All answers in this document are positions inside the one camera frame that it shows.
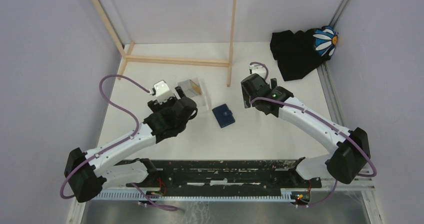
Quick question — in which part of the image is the wooden frame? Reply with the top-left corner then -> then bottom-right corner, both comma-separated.
90,0 -> 237,87

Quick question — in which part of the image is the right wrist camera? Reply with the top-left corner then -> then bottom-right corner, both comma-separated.
249,62 -> 269,80

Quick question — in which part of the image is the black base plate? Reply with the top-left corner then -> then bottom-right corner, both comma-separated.
136,159 -> 323,198

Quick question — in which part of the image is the aluminium rail frame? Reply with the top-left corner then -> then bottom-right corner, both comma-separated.
66,0 -> 385,224

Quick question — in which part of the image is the blue leather card holder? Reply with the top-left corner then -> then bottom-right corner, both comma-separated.
212,103 -> 235,128

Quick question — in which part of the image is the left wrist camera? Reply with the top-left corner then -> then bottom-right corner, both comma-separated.
149,80 -> 176,104

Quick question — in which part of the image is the white slotted cable duct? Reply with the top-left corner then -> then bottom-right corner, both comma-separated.
93,189 -> 305,203

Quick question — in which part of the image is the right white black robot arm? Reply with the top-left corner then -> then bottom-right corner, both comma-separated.
241,73 -> 371,188

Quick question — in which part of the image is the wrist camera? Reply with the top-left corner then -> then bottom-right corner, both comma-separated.
149,80 -> 176,104
249,62 -> 269,80

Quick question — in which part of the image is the clear plastic card box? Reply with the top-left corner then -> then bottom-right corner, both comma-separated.
191,78 -> 211,113

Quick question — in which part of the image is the silver credit card stack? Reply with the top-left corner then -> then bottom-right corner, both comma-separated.
177,78 -> 202,98

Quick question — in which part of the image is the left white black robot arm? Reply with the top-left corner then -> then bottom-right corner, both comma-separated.
60,96 -> 198,203

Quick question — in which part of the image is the black cloth with daisy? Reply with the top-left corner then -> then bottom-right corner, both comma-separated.
269,26 -> 339,82

